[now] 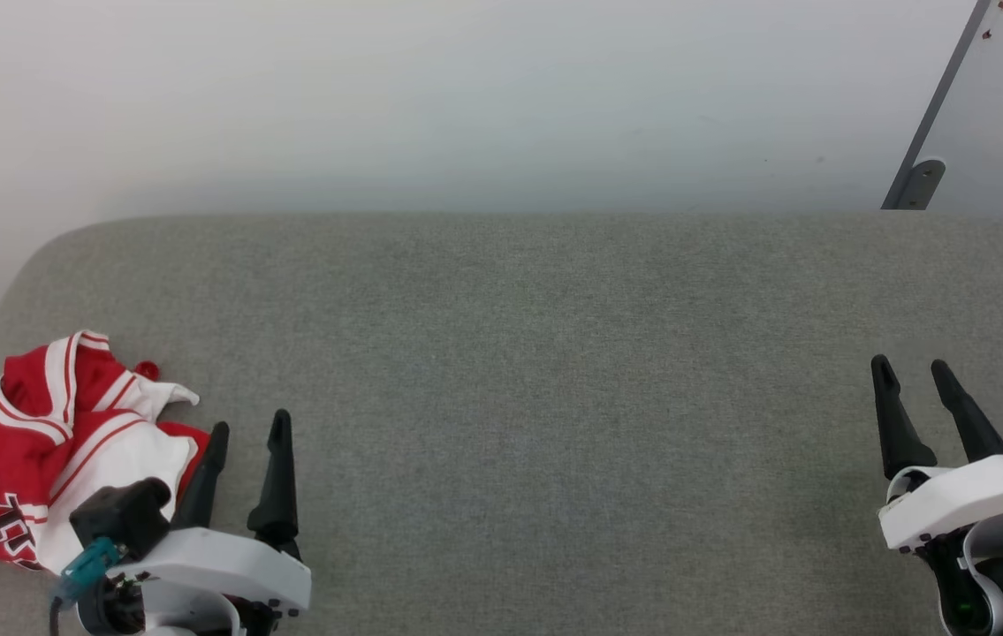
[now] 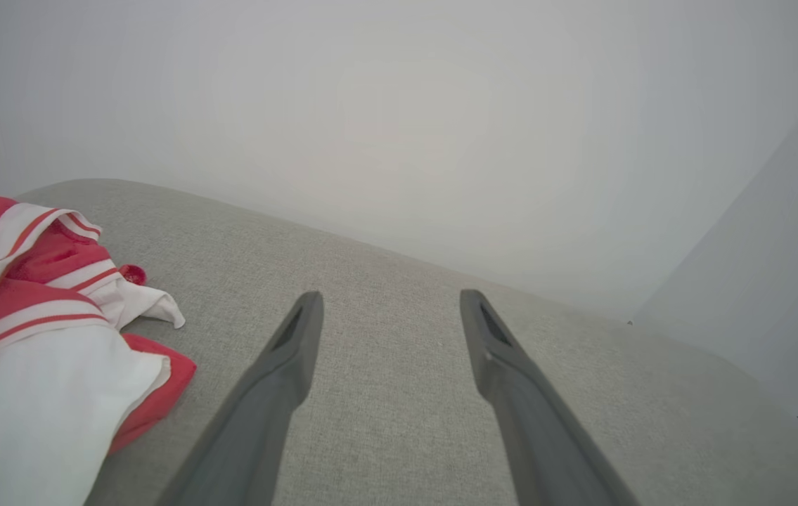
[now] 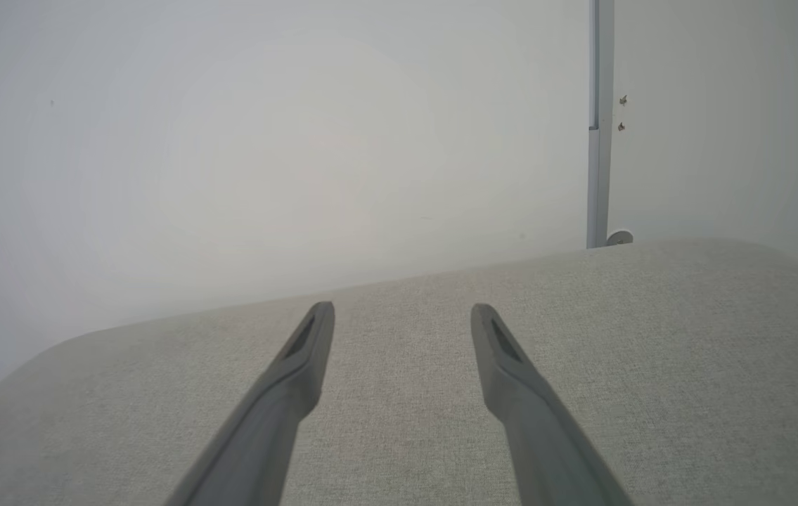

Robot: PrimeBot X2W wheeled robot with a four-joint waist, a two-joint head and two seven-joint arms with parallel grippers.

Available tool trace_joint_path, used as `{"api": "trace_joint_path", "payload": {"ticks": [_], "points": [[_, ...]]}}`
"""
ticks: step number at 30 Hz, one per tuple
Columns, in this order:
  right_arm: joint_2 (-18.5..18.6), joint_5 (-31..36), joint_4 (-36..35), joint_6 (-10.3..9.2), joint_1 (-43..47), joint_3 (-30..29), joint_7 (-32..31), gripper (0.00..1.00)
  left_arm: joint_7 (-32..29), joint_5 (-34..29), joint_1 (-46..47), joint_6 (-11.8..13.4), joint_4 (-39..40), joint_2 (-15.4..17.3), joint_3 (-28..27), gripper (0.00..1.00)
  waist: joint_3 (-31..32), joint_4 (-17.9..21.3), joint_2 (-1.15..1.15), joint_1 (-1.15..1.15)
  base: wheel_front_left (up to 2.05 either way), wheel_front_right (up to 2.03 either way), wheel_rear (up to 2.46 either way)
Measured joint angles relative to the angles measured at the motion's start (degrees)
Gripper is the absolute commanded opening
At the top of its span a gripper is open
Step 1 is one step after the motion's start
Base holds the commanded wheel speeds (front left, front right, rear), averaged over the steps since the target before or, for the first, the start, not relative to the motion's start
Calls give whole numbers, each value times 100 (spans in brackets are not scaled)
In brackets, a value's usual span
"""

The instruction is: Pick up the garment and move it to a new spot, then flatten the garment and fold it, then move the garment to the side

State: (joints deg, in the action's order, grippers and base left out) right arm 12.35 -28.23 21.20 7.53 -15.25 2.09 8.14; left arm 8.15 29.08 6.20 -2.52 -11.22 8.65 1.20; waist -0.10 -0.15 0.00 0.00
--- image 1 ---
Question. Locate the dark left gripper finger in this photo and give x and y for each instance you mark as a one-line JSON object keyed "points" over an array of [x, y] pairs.
{"points": [[201, 486], [276, 495]]}

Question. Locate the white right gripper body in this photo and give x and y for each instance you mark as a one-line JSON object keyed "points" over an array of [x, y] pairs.
{"points": [[961, 499]]}

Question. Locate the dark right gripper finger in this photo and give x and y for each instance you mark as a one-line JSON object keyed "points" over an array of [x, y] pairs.
{"points": [[969, 424], [899, 433]]}

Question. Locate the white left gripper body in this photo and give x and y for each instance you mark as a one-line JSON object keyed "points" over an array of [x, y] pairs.
{"points": [[227, 561]]}

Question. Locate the red white basketball jersey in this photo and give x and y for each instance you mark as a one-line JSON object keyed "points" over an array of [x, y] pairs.
{"points": [[19, 442]]}

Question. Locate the grey slanted metal bar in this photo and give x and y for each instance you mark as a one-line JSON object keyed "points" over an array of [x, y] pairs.
{"points": [[938, 97]]}

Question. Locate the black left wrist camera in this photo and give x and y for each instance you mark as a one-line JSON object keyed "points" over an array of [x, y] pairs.
{"points": [[121, 515]]}

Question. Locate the grey metal foot bracket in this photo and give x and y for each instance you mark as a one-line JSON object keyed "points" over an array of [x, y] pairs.
{"points": [[923, 184]]}

